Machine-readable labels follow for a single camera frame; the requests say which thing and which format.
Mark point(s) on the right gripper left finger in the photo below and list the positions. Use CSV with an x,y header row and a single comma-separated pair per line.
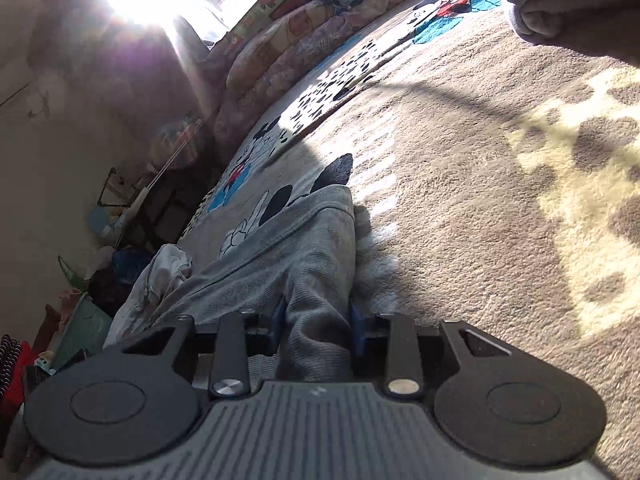
x,y
241,335

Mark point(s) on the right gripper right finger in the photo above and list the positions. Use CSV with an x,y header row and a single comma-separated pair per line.
x,y
385,350

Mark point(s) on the grey sweatpants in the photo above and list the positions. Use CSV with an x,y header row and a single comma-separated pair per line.
x,y
304,257

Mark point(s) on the stack of colourful clothes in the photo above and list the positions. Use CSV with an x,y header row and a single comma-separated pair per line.
x,y
14,357

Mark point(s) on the white folded garment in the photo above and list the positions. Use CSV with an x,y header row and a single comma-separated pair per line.
x,y
168,269

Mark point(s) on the cluttered dark side table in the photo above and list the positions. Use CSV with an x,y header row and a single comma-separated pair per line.
x,y
155,210

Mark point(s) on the Mickey Mouse brown blanket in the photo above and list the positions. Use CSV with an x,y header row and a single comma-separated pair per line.
x,y
494,181

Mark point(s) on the pink floral quilt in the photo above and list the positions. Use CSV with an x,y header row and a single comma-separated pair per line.
x,y
236,116

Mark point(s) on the yellow orange cartoon pillow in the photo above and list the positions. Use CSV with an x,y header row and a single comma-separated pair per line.
x,y
268,45

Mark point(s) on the colourful alphabet foam mat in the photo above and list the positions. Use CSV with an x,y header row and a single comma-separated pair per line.
x,y
270,0

